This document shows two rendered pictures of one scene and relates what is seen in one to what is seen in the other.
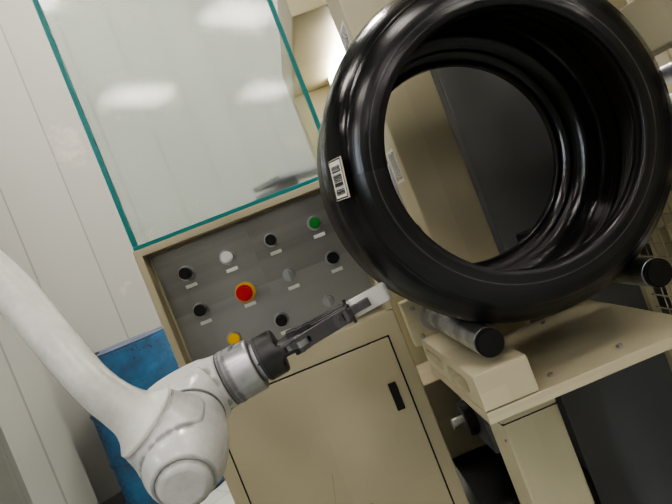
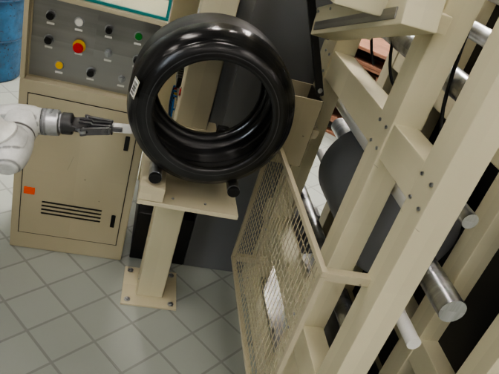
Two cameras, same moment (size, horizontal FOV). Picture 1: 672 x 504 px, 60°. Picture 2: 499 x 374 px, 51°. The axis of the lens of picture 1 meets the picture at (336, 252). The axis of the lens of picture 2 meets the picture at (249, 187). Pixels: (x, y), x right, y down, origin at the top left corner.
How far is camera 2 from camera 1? 0.99 m
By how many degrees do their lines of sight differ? 29
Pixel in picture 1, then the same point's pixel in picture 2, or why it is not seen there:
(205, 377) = (33, 120)
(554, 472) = (168, 219)
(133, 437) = not seen: outside the picture
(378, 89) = (171, 67)
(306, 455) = (65, 142)
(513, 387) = (153, 197)
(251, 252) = (94, 28)
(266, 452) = not seen: hidden behind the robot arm
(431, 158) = (205, 67)
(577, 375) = (180, 205)
